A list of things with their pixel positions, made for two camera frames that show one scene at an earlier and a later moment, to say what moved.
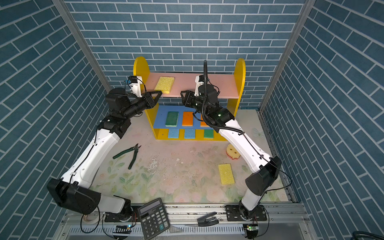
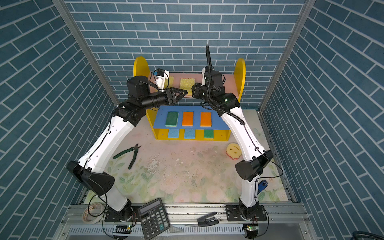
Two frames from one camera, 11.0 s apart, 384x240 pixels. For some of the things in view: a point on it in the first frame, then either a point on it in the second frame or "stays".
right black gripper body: (197, 103) -> (201, 93)
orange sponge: (187, 119) stays
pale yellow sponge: (203, 123) stays
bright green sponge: (209, 133) stays
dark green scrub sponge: (172, 119) stays
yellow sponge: (226, 174) -> (186, 84)
